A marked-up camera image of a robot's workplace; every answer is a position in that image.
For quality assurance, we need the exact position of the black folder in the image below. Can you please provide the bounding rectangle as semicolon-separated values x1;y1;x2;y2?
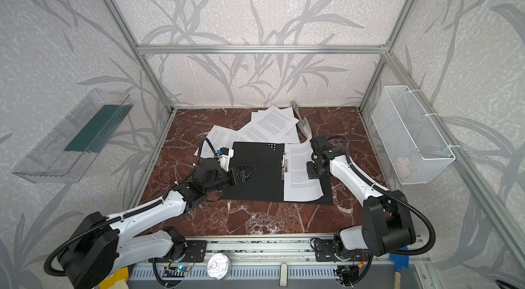
222;142;333;205

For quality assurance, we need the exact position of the printed paper sheet top stack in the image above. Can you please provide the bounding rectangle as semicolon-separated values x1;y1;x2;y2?
239;106;299;144

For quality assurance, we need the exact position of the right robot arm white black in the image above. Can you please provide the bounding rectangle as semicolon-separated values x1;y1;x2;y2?
306;136;416;257

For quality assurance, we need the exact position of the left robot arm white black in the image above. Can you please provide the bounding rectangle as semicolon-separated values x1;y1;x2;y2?
44;158;256;288

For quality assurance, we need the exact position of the printed paper sheet under stack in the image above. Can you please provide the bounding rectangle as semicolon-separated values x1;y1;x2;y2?
251;107;300;144

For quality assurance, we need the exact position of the metal garden trowel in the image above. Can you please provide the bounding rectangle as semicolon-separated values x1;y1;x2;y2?
291;100;312;141

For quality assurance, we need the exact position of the metal lever clip mechanism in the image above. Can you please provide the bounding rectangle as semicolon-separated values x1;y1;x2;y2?
281;153;287;177

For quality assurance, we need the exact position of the pink object in basket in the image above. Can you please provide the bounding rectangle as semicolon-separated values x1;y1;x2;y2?
394;157;411;180

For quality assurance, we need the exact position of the round metal can lid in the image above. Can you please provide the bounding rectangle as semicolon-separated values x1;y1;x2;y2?
206;253;232;280

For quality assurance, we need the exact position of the green circuit board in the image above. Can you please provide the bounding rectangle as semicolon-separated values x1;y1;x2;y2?
162;264;193;278

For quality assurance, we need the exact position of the yellow black work glove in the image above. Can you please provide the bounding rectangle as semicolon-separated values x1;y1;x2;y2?
98;267;129;289

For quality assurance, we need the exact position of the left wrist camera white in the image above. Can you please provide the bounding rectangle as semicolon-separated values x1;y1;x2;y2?
216;148;234;172

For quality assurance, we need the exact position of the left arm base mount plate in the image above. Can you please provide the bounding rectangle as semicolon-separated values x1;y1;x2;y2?
173;240;208;263

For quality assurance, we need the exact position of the white wire mesh basket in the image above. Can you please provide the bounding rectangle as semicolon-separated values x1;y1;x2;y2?
371;85;455;185

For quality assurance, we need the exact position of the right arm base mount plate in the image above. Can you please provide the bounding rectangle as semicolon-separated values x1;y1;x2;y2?
310;238;370;264

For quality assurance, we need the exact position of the blue shovel wooden handle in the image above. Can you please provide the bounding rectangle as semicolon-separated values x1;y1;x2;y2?
390;253;409;289

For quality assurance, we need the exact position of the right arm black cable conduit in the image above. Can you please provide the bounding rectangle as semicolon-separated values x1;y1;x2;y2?
327;136;436;257

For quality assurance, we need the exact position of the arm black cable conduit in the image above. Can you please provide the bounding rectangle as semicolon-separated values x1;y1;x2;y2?
327;136;436;257
44;136;218;278

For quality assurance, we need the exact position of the clear plastic wall tray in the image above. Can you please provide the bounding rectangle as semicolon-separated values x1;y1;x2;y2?
12;89;134;184

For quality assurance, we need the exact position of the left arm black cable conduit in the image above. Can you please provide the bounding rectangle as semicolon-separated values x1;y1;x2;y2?
44;136;218;278

